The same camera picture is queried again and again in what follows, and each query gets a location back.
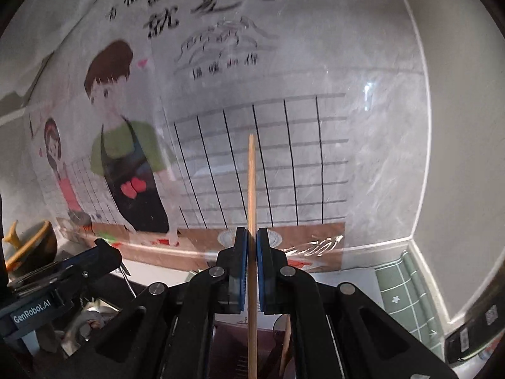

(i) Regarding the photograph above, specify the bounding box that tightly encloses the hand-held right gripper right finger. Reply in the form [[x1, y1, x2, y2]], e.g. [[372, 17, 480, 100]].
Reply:
[[256, 227, 460, 379]]

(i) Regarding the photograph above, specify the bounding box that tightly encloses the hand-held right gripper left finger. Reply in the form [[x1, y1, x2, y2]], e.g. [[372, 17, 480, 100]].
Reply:
[[51, 226, 249, 379]]

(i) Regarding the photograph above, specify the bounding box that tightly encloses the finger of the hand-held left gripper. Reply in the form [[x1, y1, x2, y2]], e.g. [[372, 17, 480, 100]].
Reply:
[[7, 238, 124, 298]]

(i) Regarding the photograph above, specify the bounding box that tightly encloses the wooden chopstick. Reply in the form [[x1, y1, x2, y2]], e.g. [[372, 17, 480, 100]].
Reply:
[[247, 134, 259, 379]]

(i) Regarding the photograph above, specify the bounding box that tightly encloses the purple plastic bin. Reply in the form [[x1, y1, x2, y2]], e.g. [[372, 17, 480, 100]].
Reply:
[[205, 313, 301, 379]]

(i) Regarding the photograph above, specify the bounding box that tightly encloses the wooden spoon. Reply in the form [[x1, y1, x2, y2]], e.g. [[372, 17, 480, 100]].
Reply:
[[278, 315, 294, 378]]

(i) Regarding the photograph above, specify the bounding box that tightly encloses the green and white tablecloth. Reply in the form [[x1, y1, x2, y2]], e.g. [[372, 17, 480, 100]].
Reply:
[[374, 250, 448, 358]]

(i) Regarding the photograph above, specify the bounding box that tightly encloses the black flat device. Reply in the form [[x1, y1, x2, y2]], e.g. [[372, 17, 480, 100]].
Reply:
[[444, 297, 505, 366]]

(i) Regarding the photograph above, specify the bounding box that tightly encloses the yellow-handled wok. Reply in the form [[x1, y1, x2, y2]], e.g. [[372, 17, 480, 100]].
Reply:
[[0, 220, 58, 275]]

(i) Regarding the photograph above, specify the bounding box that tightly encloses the wall poster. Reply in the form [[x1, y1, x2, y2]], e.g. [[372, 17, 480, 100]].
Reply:
[[24, 0, 431, 274]]

